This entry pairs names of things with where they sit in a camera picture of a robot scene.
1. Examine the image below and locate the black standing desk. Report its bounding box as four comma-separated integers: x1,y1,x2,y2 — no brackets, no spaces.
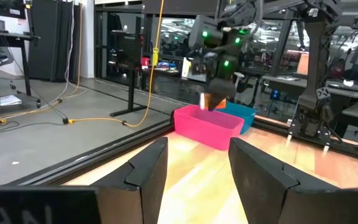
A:
109,29,149,118

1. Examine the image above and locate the yellow extension cable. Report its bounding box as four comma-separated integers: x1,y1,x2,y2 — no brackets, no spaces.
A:
67,0,166,128

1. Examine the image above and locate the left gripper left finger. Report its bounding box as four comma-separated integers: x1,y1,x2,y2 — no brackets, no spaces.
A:
92,136,169,224

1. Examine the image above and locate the blue plastic bin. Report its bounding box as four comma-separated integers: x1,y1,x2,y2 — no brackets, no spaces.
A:
218,101,257,135

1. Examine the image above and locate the black tall cabinet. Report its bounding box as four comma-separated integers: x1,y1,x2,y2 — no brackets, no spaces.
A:
27,0,82,83

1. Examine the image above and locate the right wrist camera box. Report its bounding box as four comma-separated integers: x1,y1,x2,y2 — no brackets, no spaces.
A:
188,15,224,49

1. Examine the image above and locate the black aluminium table frame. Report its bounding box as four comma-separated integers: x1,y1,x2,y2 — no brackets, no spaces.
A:
6,115,358,187

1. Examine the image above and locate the black rolling cart desk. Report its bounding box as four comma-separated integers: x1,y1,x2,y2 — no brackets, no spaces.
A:
0,28,42,118

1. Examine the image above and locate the white hanging cable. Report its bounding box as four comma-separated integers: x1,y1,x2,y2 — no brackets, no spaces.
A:
50,0,76,105

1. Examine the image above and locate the black floor cable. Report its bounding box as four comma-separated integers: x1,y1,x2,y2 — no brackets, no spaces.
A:
0,119,65,134

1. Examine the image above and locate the orange medicine bottle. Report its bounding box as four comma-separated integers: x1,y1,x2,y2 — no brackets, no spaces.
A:
200,92,228,111

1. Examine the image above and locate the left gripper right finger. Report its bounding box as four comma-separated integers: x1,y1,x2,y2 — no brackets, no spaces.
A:
228,137,340,224

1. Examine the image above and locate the orange floor cable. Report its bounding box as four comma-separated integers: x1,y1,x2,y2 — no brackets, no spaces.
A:
0,0,88,126

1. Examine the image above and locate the pink-red plastic bin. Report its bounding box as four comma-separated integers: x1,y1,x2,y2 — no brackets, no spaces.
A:
173,104,246,151

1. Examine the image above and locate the grey office desk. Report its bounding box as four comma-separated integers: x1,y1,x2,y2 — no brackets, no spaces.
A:
261,74,358,104

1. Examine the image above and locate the white paper stack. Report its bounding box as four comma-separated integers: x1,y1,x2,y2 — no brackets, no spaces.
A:
0,94,22,108

